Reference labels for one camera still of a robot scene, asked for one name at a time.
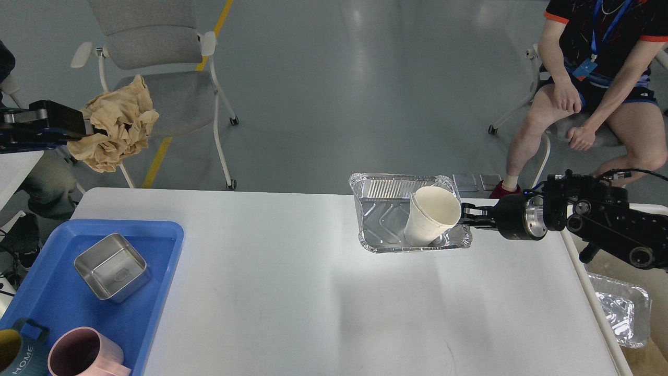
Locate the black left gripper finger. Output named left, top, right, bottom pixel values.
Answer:
left=2, top=100, right=94, bottom=137
left=1, top=132, right=84, bottom=154

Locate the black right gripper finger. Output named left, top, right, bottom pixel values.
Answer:
left=461, top=203, right=494, bottom=217
left=457, top=217, right=496, bottom=230

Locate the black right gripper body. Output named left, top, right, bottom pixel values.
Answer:
left=493, top=194, right=548, bottom=241

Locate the white paper cup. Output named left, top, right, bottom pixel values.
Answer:
left=404, top=186, right=461, bottom=246

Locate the brown paper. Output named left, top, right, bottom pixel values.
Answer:
left=67, top=75, right=159, bottom=173

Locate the aluminium foil tray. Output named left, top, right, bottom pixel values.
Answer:
left=349, top=173, right=473, bottom=254

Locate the stainless steel tray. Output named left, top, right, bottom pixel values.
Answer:
left=74, top=233, right=151, bottom=304

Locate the pink mug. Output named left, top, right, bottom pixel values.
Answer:
left=47, top=326, right=132, bottom=375

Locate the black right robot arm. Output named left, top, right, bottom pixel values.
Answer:
left=459, top=169, right=667, bottom=271

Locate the metal floor plate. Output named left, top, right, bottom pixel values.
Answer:
left=452, top=173, right=480, bottom=192
left=479, top=174, right=503, bottom=191

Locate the white side table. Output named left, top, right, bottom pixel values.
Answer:
left=1, top=150, right=44, bottom=209

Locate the white chair at left edge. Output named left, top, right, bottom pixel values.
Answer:
left=1, top=74, right=24, bottom=109

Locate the grey chair under person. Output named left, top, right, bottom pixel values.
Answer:
left=488, top=44, right=668, bottom=186

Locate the grey office chair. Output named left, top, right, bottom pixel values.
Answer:
left=70, top=1, right=239, bottom=190

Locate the foil tray in bin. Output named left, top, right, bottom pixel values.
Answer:
left=588, top=272, right=652, bottom=348

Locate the blue plastic tray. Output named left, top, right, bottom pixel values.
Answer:
left=2, top=219, right=184, bottom=375

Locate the seated person black shirt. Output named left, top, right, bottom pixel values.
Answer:
left=491, top=1, right=667, bottom=199

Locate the beige waste bin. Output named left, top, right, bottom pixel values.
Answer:
left=585, top=251, right=667, bottom=375

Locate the dark teal home mug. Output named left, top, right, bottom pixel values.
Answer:
left=1, top=318, right=50, bottom=375

